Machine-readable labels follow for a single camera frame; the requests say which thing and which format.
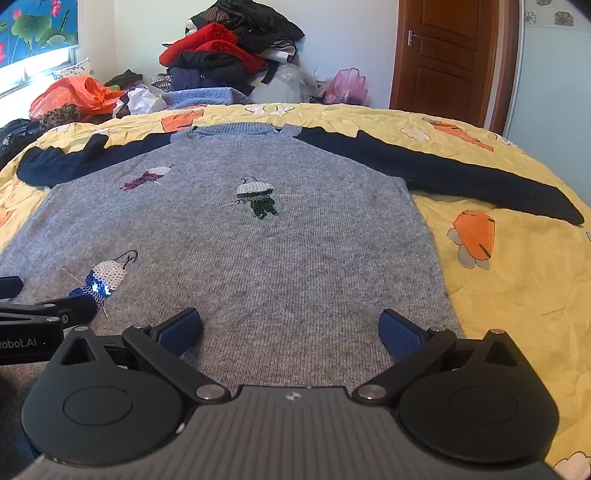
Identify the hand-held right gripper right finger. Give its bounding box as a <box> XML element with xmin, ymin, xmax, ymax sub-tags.
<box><xmin>353</xmin><ymin>308</ymin><xmax>532</xmax><ymax>404</ymax></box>

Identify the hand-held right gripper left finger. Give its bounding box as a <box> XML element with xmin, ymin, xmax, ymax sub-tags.
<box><xmin>54</xmin><ymin>308</ymin><xmax>232</xmax><ymax>403</ymax></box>

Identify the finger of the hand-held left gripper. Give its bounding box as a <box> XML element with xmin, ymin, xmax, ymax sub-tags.
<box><xmin>0</xmin><ymin>294</ymin><xmax>99</xmax><ymax>329</ymax></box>
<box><xmin>0</xmin><ymin>276</ymin><xmax>24</xmax><ymax>300</ymax></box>

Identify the grey sweater with navy sleeves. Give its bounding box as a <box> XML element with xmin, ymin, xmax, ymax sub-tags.
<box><xmin>0</xmin><ymin>121</ymin><xmax>585</xmax><ymax>467</ymax></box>

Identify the black clothes heap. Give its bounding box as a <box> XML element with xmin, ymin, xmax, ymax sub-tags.
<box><xmin>190</xmin><ymin>0</ymin><xmax>305</xmax><ymax>61</ymax></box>

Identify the yellow printed bedspread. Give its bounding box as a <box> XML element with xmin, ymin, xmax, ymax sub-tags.
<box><xmin>0</xmin><ymin>102</ymin><xmax>591</xmax><ymax>480</ymax></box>

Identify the leopard print cloth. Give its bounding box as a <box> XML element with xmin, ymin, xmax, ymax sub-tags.
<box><xmin>39</xmin><ymin>104</ymin><xmax>90</xmax><ymax>132</ymax></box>

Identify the orange plastic bag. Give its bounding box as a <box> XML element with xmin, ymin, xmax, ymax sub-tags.
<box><xmin>29</xmin><ymin>76</ymin><xmax>127</xmax><ymax>121</ymax></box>

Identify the white crumpled cloth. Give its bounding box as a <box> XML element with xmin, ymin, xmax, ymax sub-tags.
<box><xmin>126</xmin><ymin>85</ymin><xmax>168</xmax><ymax>116</ymax></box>

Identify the floral pillow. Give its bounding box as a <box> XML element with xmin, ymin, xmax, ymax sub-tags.
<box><xmin>51</xmin><ymin>58</ymin><xmax>95</xmax><ymax>83</ymax></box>

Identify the window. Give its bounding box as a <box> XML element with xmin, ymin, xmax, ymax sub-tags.
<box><xmin>0</xmin><ymin>46</ymin><xmax>79</xmax><ymax>100</ymax></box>

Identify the dark olive cloth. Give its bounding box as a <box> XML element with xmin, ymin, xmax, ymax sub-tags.
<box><xmin>104</xmin><ymin>69</ymin><xmax>144</xmax><ymax>90</ymax></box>

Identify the light blue knitted garment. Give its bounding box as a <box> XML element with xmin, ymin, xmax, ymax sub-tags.
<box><xmin>161</xmin><ymin>87</ymin><xmax>250</xmax><ymax>110</ymax></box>

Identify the navy blue garment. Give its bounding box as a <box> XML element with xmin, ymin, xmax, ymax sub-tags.
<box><xmin>167</xmin><ymin>68</ymin><xmax>220</xmax><ymax>92</ymax></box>

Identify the pink plastic bag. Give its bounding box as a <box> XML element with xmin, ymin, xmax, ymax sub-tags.
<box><xmin>323</xmin><ymin>68</ymin><xmax>369</xmax><ymax>107</ymax></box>

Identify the clear plastic bag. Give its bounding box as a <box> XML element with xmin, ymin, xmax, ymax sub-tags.
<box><xmin>252</xmin><ymin>62</ymin><xmax>319</xmax><ymax>104</ymax></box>

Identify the lotus flower window blind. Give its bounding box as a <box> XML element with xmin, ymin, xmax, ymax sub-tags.
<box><xmin>0</xmin><ymin>0</ymin><xmax>79</xmax><ymax>69</ymax></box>

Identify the black padded jacket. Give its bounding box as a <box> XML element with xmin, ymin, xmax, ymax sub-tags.
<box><xmin>179</xmin><ymin>52</ymin><xmax>254</xmax><ymax>80</ymax></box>

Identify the brown wooden door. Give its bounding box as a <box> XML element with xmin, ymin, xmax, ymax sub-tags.
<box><xmin>389</xmin><ymin>0</ymin><xmax>520</xmax><ymax>137</ymax></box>

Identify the red garment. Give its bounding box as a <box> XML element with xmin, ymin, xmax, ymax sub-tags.
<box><xmin>159</xmin><ymin>23</ymin><xmax>269</xmax><ymax>70</ymax></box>

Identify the white grey garment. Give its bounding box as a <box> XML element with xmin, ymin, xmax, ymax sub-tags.
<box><xmin>265</xmin><ymin>39</ymin><xmax>301</xmax><ymax>70</ymax></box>

